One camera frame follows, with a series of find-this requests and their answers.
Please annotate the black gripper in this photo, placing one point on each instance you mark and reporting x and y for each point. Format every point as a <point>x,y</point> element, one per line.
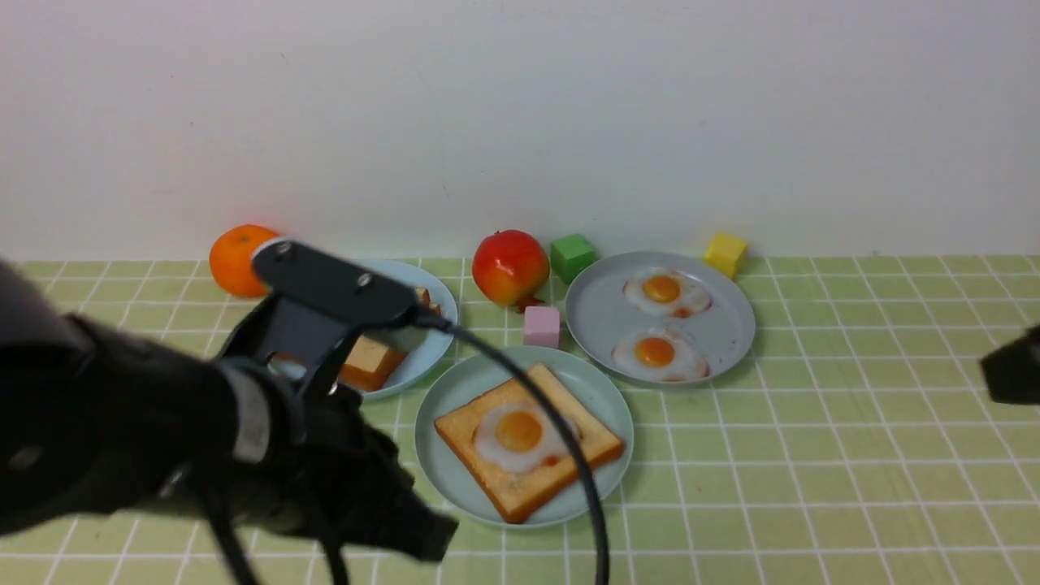
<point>309,466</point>

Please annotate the toast slice top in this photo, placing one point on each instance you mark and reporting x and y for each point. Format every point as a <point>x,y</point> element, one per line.
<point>372,368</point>

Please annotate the toast slice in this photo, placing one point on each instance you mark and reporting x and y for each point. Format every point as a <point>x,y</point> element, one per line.
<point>372,368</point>
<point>515,498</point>

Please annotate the toast slice bottom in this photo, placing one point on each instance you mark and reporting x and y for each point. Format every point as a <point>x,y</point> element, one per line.
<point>515,498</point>

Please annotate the fried egg front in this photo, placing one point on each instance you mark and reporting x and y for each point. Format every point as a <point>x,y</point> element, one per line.
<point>518,438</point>

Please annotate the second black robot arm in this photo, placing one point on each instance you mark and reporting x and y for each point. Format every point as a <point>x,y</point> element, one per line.
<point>1011,372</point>

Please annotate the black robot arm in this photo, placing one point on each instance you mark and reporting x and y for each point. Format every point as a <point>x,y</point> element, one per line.
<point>97,420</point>

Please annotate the light blue bread plate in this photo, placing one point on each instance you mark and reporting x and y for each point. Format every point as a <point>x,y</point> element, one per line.
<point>408,274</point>

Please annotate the light green centre plate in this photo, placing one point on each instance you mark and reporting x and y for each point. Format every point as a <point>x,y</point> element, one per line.
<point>462,382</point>

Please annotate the orange tangerine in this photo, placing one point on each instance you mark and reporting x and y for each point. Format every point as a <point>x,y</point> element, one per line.
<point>231,256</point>

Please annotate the pink cube block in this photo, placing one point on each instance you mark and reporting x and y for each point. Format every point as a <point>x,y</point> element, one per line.
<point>542,326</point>

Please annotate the red yellow apple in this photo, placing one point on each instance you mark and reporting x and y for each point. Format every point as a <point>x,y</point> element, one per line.
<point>509,268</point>

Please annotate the green cube block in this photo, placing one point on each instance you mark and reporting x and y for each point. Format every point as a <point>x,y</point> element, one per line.
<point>570,256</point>

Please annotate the grey egg plate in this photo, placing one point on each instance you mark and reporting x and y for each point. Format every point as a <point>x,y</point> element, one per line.
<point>598,315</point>

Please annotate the fried egg back right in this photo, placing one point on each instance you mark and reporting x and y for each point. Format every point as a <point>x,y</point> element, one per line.
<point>666,293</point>

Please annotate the yellow cube block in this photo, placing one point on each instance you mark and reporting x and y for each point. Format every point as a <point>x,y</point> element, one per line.
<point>726,253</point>

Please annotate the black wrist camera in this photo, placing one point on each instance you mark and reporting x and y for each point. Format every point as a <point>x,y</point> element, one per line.
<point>317,309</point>

